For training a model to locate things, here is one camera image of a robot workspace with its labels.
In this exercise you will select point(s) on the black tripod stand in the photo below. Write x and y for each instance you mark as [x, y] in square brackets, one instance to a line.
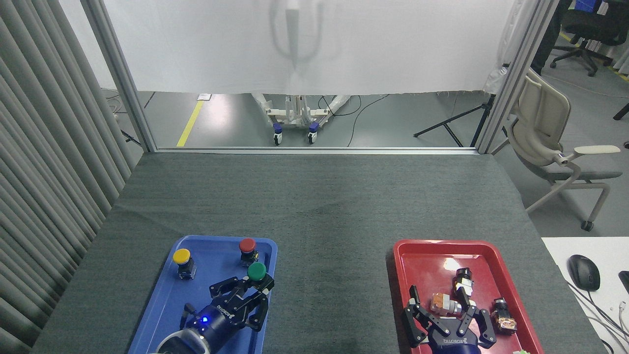
[454, 123]

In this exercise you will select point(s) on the beige office chair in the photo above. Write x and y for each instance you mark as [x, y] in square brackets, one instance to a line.
[540, 128]

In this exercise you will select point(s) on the black keyboard corner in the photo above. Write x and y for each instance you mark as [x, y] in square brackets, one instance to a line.
[624, 281]

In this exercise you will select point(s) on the black computer mouse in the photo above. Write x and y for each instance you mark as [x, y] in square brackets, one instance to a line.
[584, 273]

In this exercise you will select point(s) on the white side desk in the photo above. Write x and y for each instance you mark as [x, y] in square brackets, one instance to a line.
[604, 246]

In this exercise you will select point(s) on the grey pleated curtain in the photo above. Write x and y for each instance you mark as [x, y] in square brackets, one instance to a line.
[44, 162]

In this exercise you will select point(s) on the red push button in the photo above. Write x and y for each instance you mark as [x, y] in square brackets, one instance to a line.
[248, 250]

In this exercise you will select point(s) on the blue plastic tray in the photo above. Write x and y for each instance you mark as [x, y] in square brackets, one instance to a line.
[162, 305]

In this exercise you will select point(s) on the silver aluminium rail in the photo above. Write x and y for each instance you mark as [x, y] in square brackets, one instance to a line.
[314, 150]

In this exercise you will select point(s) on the silver aluminium post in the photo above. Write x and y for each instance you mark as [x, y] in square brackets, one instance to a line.
[120, 73]
[516, 73]

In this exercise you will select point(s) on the dark grey table cloth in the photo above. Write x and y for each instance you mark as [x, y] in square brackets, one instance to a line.
[324, 211]

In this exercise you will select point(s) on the yellow floor tape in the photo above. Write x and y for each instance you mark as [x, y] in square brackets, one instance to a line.
[189, 125]

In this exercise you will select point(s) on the black switch with copper base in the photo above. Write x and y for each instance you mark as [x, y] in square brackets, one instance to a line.
[503, 317]

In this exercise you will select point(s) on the orange and white switch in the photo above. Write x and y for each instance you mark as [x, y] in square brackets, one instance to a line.
[444, 304]

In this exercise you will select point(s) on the green push button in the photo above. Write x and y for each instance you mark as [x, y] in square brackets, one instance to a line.
[256, 271]

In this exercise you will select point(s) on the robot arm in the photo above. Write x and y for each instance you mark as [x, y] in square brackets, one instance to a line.
[184, 344]

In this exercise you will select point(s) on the person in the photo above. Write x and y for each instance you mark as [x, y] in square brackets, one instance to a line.
[546, 44]

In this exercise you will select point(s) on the blue box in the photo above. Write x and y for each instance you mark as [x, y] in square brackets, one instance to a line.
[587, 5]

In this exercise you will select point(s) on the black office chair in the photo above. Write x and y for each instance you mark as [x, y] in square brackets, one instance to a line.
[587, 29]

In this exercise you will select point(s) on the white paper sheet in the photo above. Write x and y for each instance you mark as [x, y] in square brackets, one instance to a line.
[204, 97]

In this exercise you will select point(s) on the red plastic tray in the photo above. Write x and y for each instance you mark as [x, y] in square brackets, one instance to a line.
[427, 265]

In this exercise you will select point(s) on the white stand on wheels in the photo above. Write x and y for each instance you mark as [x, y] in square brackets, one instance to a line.
[295, 117]

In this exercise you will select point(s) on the black knob white switch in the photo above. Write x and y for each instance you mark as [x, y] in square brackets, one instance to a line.
[463, 281]

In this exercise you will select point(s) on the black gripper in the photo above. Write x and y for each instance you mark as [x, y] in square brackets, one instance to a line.
[454, 341]
[221, 314]

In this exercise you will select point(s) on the yellow push button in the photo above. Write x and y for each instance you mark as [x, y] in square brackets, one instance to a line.
[183, 263]

